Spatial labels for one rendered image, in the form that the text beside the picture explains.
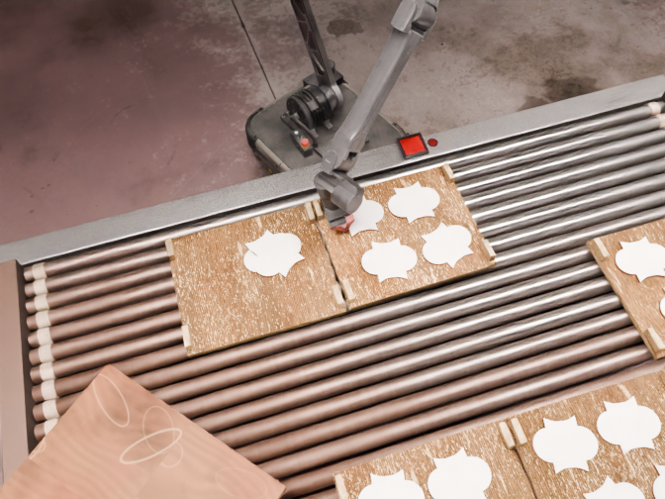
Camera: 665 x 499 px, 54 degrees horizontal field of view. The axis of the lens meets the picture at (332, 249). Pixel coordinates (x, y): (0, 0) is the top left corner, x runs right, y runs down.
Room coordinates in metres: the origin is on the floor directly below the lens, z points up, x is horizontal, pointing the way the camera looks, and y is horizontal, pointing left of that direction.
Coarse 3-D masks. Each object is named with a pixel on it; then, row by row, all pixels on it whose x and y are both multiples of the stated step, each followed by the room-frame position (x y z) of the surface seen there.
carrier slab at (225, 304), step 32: (256, 224) 0.99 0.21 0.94; (288, 224) 0.99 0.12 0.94; (192, 256) 0.90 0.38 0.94; (224, 256) 0.89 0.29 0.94; (320, 256) 0.88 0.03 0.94; (192, 288) 0.80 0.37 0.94; (224, 288) 0.80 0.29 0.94; (256, 288) 0.79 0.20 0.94; (288, 288) 0.79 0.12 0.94; (320, 288) 0.78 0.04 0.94; (192, 320) 0.71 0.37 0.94; (224, 320) 0.70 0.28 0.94; (256, 320) 0.70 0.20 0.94; (288, 320) 0.70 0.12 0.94; (320, 320) 0.70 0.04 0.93; (192, 352) 0.62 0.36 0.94
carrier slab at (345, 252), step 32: (384, 192) 1.08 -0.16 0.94; (448, 192) 1.06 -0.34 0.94; (320, 224) 0.98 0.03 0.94; (384, 224) 0.97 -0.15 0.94; (416, 224) 0.96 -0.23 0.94; (448, 224) 0.96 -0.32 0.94; (352, 256) 0.87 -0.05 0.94; (480, 256) 0.85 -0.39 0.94; (352, 288) 0.78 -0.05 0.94; (384, 288) 0.77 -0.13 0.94; (416, 288) 0.77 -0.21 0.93
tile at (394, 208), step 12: (396, 192) 1.07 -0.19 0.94; (408, 192) 1.07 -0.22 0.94; (420, 192) 1.06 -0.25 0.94; (432, 192) 1.06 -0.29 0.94; (396, 204) 1.03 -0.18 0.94; (408, 204) 1.03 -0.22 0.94; (420, 204) 1.02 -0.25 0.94; (432, 204) 1.02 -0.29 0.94; (396, 216) 0.99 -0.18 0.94; (408, 216) 0.99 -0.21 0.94; (420, 216) 0.98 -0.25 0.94; (432, 216) 0.98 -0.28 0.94
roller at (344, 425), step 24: (624, 336) 0.61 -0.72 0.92; (528, 360) 0.56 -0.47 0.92; (552, 360) 0.56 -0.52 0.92; (576, 360) 0.56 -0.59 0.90; (456, 384) 0.51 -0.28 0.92; (480, 384) 0.51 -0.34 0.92; (384, 408) 0.46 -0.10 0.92; (408, 408) 0.46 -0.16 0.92; (312, 432) 0.41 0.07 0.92; (336, 432) 0.41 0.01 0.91; (264, 456) 0.37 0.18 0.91
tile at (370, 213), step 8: (368, 200) 1.04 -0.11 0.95; (360, 208) 1.02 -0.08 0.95; (368, 208) 1.02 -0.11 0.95; (376, 208) 1.02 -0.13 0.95; (360, 216) 0.99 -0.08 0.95; (368, 216) 0.99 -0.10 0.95; (376, 216) 0.99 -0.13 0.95; (352, 224) 0.97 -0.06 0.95; (360, 224) 0.97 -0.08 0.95; (368, 224) 0.96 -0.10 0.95; (352, 232) 0.94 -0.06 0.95; (360, 232) 0.94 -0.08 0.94
